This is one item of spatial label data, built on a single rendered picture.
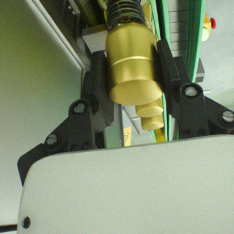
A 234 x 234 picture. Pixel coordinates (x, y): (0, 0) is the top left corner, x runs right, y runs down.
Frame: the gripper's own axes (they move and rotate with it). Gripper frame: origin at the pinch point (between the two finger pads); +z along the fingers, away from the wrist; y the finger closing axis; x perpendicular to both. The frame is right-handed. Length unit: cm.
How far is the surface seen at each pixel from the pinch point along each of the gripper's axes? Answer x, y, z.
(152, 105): -9.0, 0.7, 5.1
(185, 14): -12.9, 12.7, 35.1
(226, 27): -28, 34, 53
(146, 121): -14.7, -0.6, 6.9
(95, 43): -18.1, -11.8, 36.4
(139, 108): -9.3, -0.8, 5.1
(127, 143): -305, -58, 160
